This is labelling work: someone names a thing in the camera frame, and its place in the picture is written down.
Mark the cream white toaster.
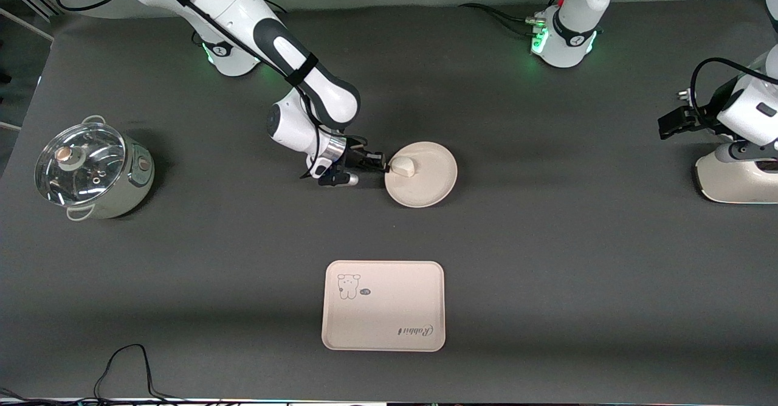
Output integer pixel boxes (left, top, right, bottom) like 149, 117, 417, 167
694, 142, 778, 205

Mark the black arm base cable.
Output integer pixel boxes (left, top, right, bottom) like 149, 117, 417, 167
459, 2, 537, 37

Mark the thin black loose cable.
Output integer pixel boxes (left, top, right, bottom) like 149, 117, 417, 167
0, 343, 201, 406

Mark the beige printed serving tray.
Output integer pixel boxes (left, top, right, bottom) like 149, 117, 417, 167
321, 260, 446, 353

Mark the round cream plate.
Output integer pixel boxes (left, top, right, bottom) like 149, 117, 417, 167
384, 142, 458, 208

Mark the glass pot lid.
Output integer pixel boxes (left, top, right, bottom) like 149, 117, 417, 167
35, 122, 126, 207

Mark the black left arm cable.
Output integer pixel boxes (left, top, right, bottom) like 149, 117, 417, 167
690, 57, 778, 128

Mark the pale green electric pot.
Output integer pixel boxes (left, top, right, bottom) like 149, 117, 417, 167
64, 115, 156, 221

